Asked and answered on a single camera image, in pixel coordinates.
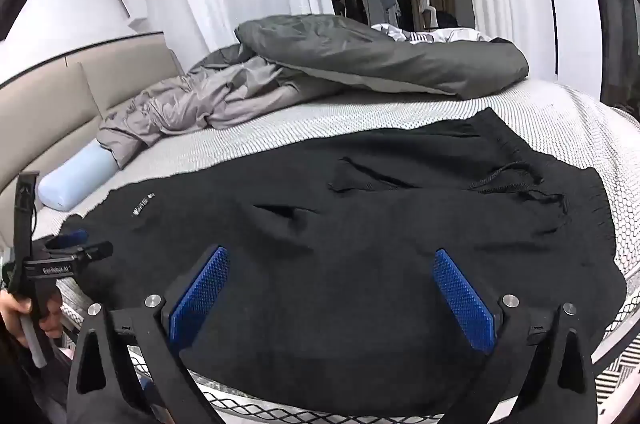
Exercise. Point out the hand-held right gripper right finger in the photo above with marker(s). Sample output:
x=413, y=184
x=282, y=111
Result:
x=462, y=299

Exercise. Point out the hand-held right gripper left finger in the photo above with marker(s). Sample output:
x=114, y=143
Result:
x=200, y=289

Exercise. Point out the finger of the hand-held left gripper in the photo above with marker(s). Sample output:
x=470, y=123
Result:
x=97, y=250
x=75, y=236

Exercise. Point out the black pants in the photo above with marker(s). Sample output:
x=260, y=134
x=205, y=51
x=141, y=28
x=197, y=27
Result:
x=350, y=254

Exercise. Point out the person's left hand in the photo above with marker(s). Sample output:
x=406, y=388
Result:
x=50, y=319

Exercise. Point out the light blue pillow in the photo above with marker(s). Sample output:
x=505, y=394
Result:
x=75, y=179

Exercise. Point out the beige padded headboard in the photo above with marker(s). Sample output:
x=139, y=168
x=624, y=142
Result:
x=45, y=104

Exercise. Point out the black and white patterned rug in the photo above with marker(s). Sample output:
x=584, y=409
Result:
x=612, y=374

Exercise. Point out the light grey crumpled sheet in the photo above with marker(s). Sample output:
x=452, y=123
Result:
x=200, y=99

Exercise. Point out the bed with white honeycomb cover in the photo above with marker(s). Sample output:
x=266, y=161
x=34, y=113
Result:
x=280, y=119

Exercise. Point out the black and white striped cloth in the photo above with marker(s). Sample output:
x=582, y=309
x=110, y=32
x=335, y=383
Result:
x=440, y=35

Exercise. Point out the dark grey duvet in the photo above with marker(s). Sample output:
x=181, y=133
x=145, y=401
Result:
x=360, y=54

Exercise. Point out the white chair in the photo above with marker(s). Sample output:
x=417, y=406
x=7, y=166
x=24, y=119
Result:
x=426, y=7

